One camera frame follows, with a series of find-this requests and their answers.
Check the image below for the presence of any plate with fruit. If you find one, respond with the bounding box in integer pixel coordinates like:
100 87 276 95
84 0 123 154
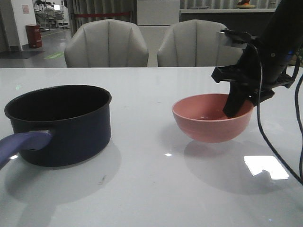
236 0 256 9

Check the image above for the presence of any red barrier tape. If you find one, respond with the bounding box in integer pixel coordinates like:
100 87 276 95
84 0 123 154
73 11 132 18

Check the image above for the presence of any right grey upholstered chair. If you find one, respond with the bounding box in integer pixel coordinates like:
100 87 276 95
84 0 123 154
157 19 243 67

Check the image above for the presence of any left grey upholstered chair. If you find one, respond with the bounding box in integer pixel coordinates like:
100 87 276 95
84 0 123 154
64 19 149 68

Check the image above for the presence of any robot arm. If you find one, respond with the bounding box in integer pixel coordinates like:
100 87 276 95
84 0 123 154
211 0 303 117

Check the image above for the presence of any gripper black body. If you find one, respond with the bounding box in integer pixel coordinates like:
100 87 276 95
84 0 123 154
212 44 299 105

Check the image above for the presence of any dark counter with white top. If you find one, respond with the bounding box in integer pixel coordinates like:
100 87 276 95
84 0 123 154
181 13 273 37

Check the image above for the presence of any white cabinet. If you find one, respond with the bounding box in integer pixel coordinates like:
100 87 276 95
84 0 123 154
137 0 180 67

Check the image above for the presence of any pink bowl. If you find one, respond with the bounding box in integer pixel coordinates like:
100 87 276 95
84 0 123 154
172 93 254 143

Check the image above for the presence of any grey upholstered chair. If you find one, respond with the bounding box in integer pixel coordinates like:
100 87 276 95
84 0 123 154
157 19 243 67
64 19 149 68

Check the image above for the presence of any dark blue saucepan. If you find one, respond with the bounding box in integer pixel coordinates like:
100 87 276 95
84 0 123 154
0 85 112 167

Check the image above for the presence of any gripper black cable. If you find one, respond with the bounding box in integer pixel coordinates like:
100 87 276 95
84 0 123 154
246 42 303 185

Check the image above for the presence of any red bin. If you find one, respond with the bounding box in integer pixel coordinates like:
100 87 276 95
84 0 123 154
26 24 43 48

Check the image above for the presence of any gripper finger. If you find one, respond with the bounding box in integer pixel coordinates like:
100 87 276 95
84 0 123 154
223 82 249 117

